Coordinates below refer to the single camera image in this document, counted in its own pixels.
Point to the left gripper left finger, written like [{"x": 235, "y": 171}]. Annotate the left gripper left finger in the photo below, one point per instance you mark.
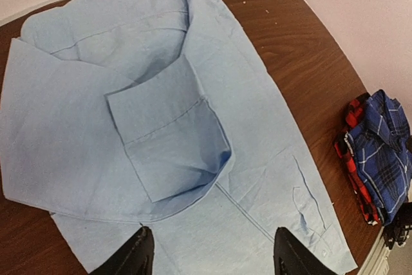
[{"x": 135, "y": 257}]

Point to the blue plaid folded shirt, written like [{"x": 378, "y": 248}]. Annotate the blue plaid folded shirt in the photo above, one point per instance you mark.
[{"x": 375, "y": 147}]

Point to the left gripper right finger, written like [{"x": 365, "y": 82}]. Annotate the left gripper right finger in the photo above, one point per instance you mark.
[{"x": 292, "y": 257}]

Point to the light blue long sleeve shirt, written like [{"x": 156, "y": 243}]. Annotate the light blue long sleeve shirt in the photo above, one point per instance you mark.
[{"x": 116, "y": 113}]

